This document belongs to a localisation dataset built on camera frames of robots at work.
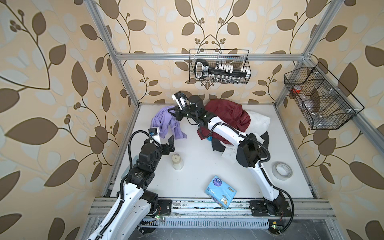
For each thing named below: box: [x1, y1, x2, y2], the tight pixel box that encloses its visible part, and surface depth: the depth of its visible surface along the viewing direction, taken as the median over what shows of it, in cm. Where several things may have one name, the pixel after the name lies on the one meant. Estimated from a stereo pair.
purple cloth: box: [150, 105, 188, 140], surface depth 85 cm
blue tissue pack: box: [204, 175, 237, 211], surface depth 76 cm
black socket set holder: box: [194, 59, 252, 83], surface depth 86 cm
